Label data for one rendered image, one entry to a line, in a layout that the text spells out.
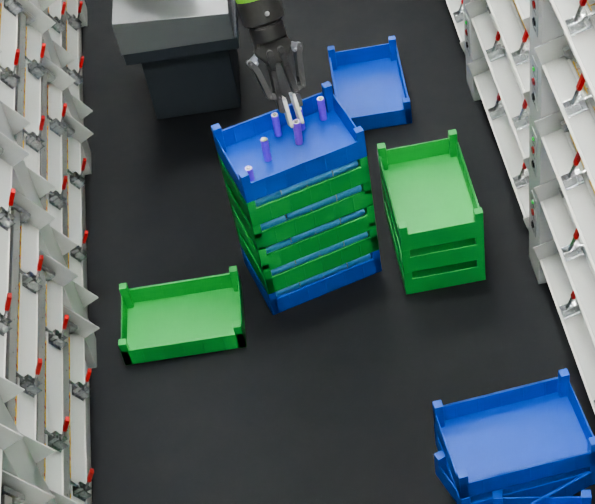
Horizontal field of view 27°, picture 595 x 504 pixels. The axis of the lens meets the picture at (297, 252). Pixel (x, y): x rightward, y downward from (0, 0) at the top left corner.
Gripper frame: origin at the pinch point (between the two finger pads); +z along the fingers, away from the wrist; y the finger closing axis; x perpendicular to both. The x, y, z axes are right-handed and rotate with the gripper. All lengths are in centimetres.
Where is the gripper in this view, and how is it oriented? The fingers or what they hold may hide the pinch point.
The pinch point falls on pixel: (291, 109)
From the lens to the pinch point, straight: 277.5
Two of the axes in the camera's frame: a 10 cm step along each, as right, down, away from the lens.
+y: -9.1, 3.7, -1.7
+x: 2.9, 3.1, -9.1
